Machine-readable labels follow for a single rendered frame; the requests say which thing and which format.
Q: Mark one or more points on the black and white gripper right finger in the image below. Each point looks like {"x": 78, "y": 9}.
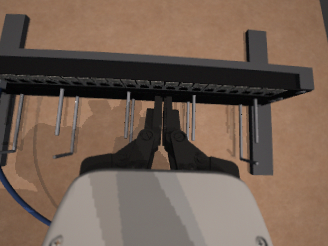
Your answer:
{"x": 182, "y": 154}

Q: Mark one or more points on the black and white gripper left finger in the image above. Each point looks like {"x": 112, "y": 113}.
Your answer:
{"x": 136, "y": 154}

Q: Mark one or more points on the dark blue patch cord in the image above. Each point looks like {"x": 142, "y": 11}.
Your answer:
{"x": 15, "y": 195}

